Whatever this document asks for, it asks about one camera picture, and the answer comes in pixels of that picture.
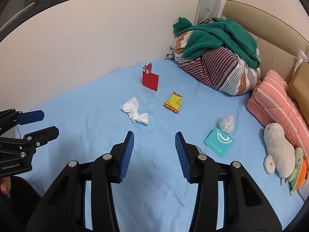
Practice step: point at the beige headboard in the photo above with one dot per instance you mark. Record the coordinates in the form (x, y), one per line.
(265, 19)

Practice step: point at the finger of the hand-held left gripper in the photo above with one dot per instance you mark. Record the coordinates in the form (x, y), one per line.
(31, 116)
(45, 133)

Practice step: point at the pink striped pillow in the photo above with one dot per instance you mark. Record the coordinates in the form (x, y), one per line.
(272, 94)

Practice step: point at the blue bed sheet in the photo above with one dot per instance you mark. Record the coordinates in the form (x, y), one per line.
(154, 198)

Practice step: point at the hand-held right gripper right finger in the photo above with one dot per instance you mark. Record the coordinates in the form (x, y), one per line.
(182, 154)

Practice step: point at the green plush turtle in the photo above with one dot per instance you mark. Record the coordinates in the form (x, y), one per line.
(298, 159)

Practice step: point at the teal square card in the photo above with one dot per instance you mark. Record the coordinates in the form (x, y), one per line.
(218, 142)

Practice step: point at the knotted white tissue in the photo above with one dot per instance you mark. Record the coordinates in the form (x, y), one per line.
(131, 106)

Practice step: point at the red folded card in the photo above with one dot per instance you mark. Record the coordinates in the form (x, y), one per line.
(151, 81)

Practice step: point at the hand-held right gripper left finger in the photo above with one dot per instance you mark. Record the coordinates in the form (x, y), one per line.
(126, 154)

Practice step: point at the white shopping bag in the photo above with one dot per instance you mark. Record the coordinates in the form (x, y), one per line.
(303, 56)

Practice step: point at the yellow snack packet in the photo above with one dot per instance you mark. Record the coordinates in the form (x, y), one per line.
(174, 101)

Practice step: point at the person's left hand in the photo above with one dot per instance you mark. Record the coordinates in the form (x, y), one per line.
(4, 186)

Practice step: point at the striped duvet bundle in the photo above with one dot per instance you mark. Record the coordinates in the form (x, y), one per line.
(217, 70)

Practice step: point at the brown pillow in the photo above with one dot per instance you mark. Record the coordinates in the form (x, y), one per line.
(301, 84)

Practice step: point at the grey curtain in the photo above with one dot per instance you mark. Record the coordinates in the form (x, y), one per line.
(210, 2)

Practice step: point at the green towel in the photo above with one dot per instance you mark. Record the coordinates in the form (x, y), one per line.
(217, 36)

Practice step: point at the clear plastic wrap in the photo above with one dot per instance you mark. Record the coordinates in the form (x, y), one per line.
(227, 123)

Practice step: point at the grey plush seal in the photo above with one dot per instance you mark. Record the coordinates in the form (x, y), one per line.
(280, 147)

